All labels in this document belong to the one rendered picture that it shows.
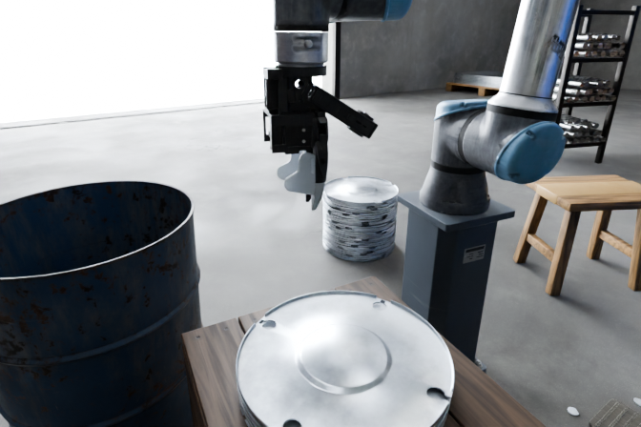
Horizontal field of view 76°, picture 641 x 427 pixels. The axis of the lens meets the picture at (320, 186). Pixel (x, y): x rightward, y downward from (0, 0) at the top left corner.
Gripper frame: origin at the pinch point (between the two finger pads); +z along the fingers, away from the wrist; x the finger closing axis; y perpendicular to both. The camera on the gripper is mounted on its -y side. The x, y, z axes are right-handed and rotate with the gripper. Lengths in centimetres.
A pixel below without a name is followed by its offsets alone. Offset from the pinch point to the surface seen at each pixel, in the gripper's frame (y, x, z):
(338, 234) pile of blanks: -30, -73, 47
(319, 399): 5.7, 21.8, 17.3
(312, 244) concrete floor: -24, -86, 56
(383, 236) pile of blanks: -46, -67, 47
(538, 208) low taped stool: -95, -47, 33
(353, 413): 2.4, 24.7, 17.3
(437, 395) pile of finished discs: -8.9, 24.6, 18.0
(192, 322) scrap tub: 21.3, -15.9, 31.4
